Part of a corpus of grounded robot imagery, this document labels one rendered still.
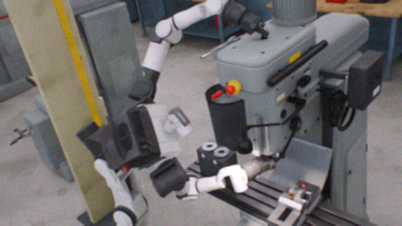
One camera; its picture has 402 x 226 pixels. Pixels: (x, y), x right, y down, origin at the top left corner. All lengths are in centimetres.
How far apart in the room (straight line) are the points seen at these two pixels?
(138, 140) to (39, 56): 152
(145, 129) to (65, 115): 157
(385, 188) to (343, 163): 144
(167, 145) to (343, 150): 108
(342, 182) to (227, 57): 123
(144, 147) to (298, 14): 89
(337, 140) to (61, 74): 198
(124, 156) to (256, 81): 63
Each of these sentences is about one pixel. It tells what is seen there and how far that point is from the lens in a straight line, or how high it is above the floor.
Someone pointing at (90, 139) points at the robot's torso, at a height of 152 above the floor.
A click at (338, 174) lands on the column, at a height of 93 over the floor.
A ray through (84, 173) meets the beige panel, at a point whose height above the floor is 56.
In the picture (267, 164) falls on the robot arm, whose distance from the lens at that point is 199.
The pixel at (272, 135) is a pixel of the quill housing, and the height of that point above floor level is 145.
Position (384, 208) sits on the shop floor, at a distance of 364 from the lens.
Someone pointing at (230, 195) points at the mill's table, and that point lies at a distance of 228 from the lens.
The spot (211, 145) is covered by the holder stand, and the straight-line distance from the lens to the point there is 235.
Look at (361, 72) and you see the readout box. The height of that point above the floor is 171.
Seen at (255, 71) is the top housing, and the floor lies 184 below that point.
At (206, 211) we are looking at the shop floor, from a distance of 359.
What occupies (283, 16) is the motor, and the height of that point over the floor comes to 193.
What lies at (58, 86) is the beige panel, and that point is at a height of 136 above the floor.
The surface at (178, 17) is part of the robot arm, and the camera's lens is 180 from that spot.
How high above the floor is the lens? 250
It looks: 30 degrees down
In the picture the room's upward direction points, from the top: 10 degrees counter-clockwise
